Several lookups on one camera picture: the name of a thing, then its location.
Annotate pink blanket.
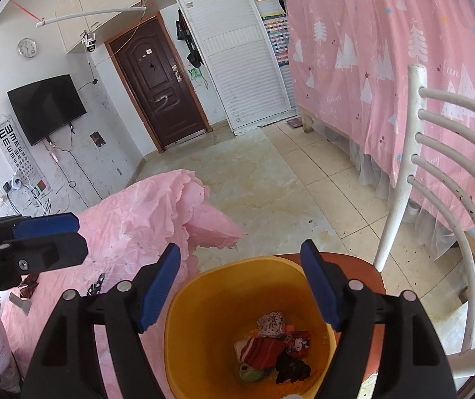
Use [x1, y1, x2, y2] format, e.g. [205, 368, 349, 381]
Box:
[0, 169, 246, 399]

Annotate grey vase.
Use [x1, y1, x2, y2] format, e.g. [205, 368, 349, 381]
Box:
[8, 293, 33, 316]

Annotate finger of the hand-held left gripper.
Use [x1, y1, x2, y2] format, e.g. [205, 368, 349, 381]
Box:
[0, 212, 81, 246]
[0, 233, 89, 278]

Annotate red snack packet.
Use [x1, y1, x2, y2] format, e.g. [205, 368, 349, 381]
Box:
[285, 330, 312, 357]

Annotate black hanging bags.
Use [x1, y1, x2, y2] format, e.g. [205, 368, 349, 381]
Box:
[176, 8, 204, 69]

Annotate red striped sock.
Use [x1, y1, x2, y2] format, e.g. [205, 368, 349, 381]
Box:
[234, 336, 288, 370]

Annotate yellow bin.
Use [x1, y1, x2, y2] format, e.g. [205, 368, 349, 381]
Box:
[163, 256, 338, 399]

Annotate white chair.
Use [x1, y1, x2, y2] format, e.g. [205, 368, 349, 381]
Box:
[271, 64, 475, 383]

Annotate colourful grid poster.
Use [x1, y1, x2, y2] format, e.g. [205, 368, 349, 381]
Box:
[262, 13, 292, 66]

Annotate black white patterned cloth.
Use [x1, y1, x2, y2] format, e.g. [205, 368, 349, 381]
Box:
[257, 311, 288, 336]

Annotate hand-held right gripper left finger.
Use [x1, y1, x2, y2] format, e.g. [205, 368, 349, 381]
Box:
[21, 243, 182, 399]

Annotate white louvered wardrobe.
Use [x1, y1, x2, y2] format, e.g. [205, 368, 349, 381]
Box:
[173, 0, 300, 136]

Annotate dark brown door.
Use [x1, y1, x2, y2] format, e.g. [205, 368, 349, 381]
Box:
[105, 13, 212, 153]

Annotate eye chart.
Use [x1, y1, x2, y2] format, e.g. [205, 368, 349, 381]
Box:
[0, 114, 51, 196]

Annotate round wall clock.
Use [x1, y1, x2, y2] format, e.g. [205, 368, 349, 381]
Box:
[17, 37, 38, 60]

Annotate white rod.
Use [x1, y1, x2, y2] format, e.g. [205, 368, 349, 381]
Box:
[36, 5, 147, 28]

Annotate white security camera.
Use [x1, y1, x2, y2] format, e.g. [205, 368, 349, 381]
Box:
[80, 30, 99, 54]

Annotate wooden bunk bed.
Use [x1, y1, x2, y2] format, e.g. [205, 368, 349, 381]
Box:
[298, 108, 317, 134]

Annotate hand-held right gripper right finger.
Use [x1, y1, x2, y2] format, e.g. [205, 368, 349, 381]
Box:
[300, 240, 458, 399]

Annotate black wall television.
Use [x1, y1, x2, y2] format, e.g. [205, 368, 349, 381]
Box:
[7, 74, 87, 147]

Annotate pink tree print curtain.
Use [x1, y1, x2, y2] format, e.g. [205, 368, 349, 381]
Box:
[283, 0, 475, 267]

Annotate dark red snack wrapper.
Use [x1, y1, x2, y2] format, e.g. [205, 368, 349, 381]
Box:
[19, 275, 40, 299]

